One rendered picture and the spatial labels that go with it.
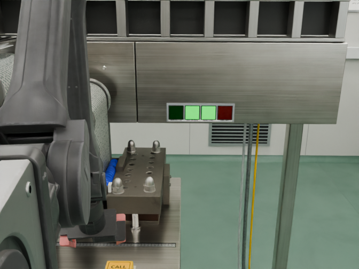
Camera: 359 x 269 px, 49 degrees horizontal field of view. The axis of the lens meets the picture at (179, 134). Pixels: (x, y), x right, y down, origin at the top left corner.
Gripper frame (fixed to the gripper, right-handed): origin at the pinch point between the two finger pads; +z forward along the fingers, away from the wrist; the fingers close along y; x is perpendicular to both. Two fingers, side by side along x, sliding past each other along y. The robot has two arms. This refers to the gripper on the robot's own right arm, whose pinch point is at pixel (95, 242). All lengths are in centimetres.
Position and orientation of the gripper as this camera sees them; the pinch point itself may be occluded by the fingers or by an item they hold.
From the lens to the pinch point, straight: 97.6
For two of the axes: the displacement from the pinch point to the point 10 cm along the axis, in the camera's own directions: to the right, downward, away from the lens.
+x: 1.0, 7.5, -6.5
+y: -9.9, 0.4, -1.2
